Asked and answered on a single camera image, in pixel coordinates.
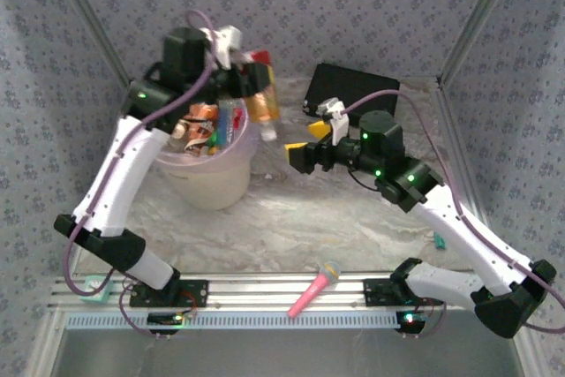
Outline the red gold drink bottle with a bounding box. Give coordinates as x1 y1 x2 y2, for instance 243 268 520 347
244 49 283 125

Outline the clear bottle blue cap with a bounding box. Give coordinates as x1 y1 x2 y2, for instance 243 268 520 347
217 100 236 148

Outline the cream plastic bin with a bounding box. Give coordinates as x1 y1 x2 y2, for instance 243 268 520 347
152 85 260 211

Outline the purple plastic bin liner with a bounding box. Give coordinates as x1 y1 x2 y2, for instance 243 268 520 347
152 85 260 166

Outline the black hard case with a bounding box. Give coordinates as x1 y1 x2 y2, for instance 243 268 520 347
303 62 401 120

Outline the marbled plastic table cover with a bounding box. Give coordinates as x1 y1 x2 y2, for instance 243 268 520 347
72 76 502 275

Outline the pink toy microphone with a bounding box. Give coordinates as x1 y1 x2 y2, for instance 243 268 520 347
286 260 343 320

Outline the small mint green clock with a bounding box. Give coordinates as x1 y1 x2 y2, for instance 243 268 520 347
79 274 112 306

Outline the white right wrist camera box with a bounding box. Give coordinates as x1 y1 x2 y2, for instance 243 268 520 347
316 97 351 147

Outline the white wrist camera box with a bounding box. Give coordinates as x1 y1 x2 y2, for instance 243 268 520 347
199 25 245 70
316 97 351 147

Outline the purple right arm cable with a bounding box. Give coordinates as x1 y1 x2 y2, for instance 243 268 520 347
343 88 565 338

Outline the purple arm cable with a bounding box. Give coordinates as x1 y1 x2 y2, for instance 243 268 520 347
64 9 222 339
343 88 565 338

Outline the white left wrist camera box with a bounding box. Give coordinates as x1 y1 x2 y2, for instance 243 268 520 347
199 25 245 70

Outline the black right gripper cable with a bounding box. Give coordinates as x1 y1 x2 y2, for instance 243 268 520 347
348 168 379 192

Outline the aluminium corner post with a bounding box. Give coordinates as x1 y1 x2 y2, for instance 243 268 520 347
438 0 526 87
46 0 133 87

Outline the aluminium mounting rail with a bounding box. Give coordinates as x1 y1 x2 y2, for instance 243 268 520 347
46 271 529 313

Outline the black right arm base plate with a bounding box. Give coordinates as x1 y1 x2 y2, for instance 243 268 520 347
362 278 445 308

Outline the slotted grey cable duct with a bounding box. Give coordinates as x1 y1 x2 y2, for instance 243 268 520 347
64 310 402 332

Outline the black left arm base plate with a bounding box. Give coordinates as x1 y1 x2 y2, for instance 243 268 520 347
129 278 209 308

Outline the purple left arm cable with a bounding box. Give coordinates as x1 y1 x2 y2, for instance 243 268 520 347
64 9 222 339

